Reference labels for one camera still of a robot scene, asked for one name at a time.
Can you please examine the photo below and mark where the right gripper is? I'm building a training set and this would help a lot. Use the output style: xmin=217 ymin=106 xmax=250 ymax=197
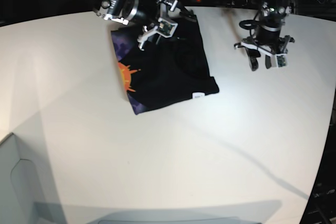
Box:
xmin=138 ymin=0 xmax=196 ymax=51

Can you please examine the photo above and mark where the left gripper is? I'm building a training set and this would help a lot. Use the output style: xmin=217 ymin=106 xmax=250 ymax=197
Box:
xmin=234 ymin=35 xmax=295 ymax=71

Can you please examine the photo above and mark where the black T-shirt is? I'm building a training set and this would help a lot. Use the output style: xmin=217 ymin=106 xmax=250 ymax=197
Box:
xmin=111 ymin=18 xmax=219 ymax=115

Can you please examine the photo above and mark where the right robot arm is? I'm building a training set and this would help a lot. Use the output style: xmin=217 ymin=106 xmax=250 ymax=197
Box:
xmin=93 ymin=0 xmax=197 ymax=50

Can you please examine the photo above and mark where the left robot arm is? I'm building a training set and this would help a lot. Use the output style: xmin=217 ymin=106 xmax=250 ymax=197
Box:
xmin=234 ymin=0 xmax=295 ymax=71

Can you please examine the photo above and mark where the black power strip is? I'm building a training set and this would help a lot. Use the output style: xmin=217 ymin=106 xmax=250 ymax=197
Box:
xmin=181 ymin=0 xmax=248 ymax=8

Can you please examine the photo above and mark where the white bin at table corner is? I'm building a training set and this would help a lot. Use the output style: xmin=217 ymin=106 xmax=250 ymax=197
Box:
xmin=0 ymin=132 xmax=66 ymax=224

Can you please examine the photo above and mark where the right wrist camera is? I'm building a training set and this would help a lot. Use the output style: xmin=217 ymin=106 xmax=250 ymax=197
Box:
xmin=157 ymin=17 xmax=178 ymax=38

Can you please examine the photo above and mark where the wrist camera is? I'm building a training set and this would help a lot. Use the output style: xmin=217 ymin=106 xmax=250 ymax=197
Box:
xmin=157 ymin=17 xmax=178 ymax=38
xmin=271 ymin=55 xmax=288 ymax=68

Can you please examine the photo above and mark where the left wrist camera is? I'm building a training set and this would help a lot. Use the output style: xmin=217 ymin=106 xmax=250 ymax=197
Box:
xmin=271 ymin=55 xmax=288 ymax=68

